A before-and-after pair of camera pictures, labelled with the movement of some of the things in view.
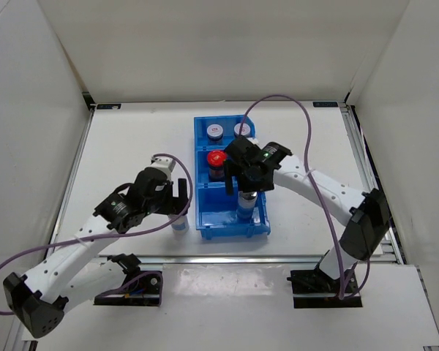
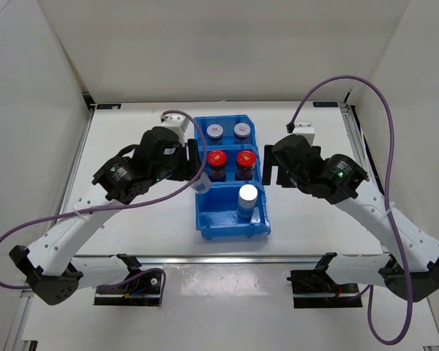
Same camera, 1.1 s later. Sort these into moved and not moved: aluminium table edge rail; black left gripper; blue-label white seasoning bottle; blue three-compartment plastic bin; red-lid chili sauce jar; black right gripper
Moved: blue-label white seasoning bottle; black right gripper; black left gripper
Not moved: red-lid chili sauce jar; blue three-compartment plastic bin; aluminium table edge rail
